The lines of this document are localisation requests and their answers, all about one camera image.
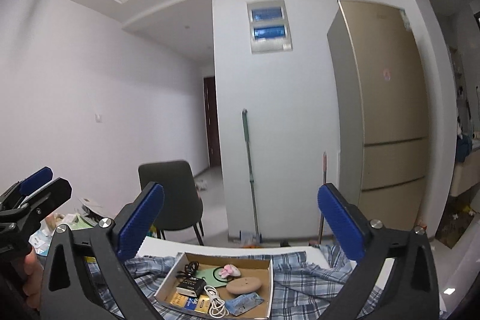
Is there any black hair ties bundle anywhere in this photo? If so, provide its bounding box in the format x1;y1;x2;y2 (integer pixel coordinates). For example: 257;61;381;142
175;260;200;280

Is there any black Face tissue pack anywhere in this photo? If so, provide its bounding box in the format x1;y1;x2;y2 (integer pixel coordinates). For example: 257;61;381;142
176;277;207;298

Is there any white cable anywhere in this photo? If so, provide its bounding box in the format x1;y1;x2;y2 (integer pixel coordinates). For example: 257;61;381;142
202;284;230;319

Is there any person's left hand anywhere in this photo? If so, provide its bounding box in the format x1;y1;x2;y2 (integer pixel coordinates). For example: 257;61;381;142
23;249;43;310

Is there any dark grey chair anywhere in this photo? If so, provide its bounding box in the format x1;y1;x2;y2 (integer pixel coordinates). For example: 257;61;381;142
138;160;204;246

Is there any blue plaid shirt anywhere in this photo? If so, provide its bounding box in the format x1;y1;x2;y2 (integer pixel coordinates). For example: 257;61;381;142
84;244;448;320

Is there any yellow blue flat packet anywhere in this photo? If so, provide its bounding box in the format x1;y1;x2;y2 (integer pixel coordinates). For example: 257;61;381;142
170;292;211;313

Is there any white cardboard tray box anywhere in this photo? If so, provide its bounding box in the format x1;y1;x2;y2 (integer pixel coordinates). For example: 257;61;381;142
154;253;273;319

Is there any gold refrigerator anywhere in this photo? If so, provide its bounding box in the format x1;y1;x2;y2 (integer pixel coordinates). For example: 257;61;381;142
327;0;429;231

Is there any light blue tissue pack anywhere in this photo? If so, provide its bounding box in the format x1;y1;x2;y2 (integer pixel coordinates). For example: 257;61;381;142
224;292;264;317

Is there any dark wooden door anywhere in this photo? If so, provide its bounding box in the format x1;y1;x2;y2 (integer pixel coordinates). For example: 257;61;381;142
203;76;221;167

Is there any white wall switch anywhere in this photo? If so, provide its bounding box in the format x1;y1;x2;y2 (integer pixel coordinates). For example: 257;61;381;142
94;114;103;123

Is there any wall electrical panel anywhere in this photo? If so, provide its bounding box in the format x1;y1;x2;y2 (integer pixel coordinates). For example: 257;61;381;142
247;0;293;54

